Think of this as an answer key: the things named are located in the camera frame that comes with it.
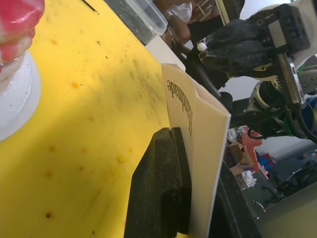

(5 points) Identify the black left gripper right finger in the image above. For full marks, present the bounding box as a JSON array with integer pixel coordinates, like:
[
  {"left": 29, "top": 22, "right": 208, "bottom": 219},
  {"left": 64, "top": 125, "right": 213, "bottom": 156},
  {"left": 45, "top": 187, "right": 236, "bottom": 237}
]
[{"left": 209, "top": 158, "right": 263, "bottom": 238}]

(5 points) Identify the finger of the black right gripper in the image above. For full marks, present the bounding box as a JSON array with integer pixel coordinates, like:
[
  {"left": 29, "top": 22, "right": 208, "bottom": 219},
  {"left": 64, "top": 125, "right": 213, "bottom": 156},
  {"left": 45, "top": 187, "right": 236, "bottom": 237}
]
[
  {"left": 199, "top": 49, "right": 275, "bottom": 77},
  {"left": 207, "top": 18, "right": 269, "bottom": 50}
]

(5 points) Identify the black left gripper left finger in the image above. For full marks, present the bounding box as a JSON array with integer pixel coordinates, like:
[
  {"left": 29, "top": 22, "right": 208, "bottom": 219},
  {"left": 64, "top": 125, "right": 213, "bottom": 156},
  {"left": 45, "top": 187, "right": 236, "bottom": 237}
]
[{"left": 123, "top": 126, "right": 193, "bottom": 238}]

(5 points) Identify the white Handmade matchbox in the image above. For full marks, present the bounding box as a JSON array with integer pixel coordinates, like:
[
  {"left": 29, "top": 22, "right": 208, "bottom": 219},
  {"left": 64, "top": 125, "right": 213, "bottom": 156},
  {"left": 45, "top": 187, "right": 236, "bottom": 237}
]
[{"left": 160, "top": 63, "right": 231, "bottom": 238}]

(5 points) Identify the thin dark stick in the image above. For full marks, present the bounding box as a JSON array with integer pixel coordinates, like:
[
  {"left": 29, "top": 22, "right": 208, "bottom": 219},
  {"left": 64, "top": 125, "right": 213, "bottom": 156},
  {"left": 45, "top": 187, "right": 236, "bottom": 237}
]
[{"left": 83, "top": 0, "right": 100, "bottom": 15}]

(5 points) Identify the pink glazed layer cake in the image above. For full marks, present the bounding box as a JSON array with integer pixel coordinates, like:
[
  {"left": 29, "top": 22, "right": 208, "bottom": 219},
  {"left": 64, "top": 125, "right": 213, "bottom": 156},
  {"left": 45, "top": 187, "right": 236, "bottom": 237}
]
[{"left": 0, "top": 0, "right": 46, "bottom": 82}]

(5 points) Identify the clear plastic bag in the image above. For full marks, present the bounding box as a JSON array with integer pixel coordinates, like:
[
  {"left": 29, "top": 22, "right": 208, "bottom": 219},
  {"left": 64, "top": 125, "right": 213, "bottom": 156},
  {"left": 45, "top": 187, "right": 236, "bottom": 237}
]
[{"left": 170, "top": 2, "right": 194, "bottom": 22}]

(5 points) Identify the brown cardboard box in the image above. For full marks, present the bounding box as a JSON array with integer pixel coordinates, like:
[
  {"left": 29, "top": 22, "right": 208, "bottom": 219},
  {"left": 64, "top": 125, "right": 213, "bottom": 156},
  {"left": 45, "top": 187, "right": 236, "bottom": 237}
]
[{"left": 226, "top": 143, "right": 256, "bottom": 174}]

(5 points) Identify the red plastic part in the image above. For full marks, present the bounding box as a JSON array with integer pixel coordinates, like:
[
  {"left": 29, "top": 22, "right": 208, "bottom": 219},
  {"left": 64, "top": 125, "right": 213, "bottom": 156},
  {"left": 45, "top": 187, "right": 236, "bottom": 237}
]
[{"left": 241, "top": 126, "right": 263, "bottom": 174}]

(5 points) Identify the yellow table mat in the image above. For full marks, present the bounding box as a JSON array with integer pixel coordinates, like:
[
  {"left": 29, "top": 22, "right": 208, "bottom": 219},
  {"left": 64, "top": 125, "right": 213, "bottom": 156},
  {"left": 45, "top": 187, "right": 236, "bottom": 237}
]
[{"left": 0, "top": 0, "right": 171, "bottom": 238}]

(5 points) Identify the clear plastic container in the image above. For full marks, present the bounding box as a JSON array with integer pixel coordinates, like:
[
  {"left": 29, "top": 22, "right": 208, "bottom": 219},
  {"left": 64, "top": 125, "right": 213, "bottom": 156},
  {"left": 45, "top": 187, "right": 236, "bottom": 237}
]
[{"left": 105, "top": 0, "right": 168, "bottom": 47}]

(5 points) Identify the white round plate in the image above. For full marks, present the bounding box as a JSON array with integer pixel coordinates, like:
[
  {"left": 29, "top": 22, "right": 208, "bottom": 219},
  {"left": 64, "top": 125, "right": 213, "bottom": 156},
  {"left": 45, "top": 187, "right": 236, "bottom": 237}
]
[{"left": 0, "top": 51, "right": 42, "bottom": 142}]

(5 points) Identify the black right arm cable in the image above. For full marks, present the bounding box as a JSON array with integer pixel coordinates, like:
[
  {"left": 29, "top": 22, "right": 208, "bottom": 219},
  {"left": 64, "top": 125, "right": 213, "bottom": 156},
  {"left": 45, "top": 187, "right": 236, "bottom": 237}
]
[{"left": 284, "top": 104, "right": 317, "bottom": 145}]

